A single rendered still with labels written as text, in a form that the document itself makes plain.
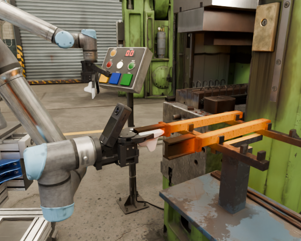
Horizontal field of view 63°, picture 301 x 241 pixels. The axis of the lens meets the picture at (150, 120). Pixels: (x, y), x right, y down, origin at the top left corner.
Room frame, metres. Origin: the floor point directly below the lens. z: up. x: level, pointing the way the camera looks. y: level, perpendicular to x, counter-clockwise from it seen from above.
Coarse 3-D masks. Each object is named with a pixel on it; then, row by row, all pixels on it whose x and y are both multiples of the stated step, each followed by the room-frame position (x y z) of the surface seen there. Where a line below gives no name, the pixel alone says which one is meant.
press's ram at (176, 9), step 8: (176, 0) 1.33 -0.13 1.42; (184, 0) 1.27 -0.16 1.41; (192, 0) 1.22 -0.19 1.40; (200, 0) 1.17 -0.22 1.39; (208, 0) 1.12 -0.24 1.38; (216, 0) 1.11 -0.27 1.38; (224, 0) 1.13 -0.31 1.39; (232, 0) 1.15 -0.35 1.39; (240, 0) 1.17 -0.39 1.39; (248, 0) 1.19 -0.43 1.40; (256, 0) 1.21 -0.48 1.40; (176, 8) 1.33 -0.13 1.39; (184, 8) 1.27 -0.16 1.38; (192, 8) 1.22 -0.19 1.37; (224, 8) 1.18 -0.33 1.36; (232, 8) 1.18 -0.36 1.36; (240, 8) 1.18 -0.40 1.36; (248, 8) 1.20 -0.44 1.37; (256, 8) 1.22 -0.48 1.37
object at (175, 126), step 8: (232, 112) 0.84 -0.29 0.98; (240, 112) 0.84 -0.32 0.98; (184, 120) 0.74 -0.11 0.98; (192, 120) 0.74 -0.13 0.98; (200, 120) 0.74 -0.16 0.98; (208, 120) 0.76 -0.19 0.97; (216, 120) 0.78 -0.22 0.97; (224, 120) 0.80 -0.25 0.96; (136, 128) 0.65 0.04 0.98; (144, 128) 0.65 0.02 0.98; (152, 128) 0.65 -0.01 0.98; (160, 128) 0.67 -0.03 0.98; (168, 128) 0.67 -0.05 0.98; (176, 128) 0.69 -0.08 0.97; (184, 128) 0.71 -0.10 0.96; (168, 136) 0.67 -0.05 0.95
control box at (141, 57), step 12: (108, 48) 1.77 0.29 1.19; (120, 48) 1.70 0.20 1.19; (132, 48) 1.64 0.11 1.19; (144, 48) 1.58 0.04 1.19; (108, 60) 1.71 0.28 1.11; (120, 60) 1.65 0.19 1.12; (132, 60) 1.59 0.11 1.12; (144, 60) 1.56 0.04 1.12; (120, 72) 1.59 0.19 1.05; (132, 72) 1.53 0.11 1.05; (144, 72) 1.56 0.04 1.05; (108, 84) 1.60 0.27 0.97; (132, 84) 1.48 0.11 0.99
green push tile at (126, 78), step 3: (123, 75) 1.55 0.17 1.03; (126, 75) 1.54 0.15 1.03; (129, 75) 1.52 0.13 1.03; (132, 75) 1.52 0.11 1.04; (123, 78) 1.54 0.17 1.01; (126, 78) 1.53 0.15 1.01; (129, 78) 1.51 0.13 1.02; (123, 81) 1.53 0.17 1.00; (126, 81) 1.51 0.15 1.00; (129, 81) 1.50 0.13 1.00; (120, 84) 1.53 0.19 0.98; (123, 84) 1.51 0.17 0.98; (126, 84) 1.50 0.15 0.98; (129, 84) 1.49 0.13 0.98
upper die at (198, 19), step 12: (180, 12) 1.30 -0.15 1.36; (192, 12) 1.21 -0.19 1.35; (204, 12) 1.14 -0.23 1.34; (216, 12) 1.18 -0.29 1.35; (228, 12) 1.21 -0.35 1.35; (240, 12) 1.24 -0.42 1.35; (252, 12) 1.28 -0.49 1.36; (180, 24) 1.30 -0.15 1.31; (192, 24) 1.21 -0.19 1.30; (204, 24) 1.15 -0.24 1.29; (216, 24) 1.18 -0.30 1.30; (228, 24) 1.21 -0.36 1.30; (240, 24) 1.24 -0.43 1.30; (252, 24) 1.28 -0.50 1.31
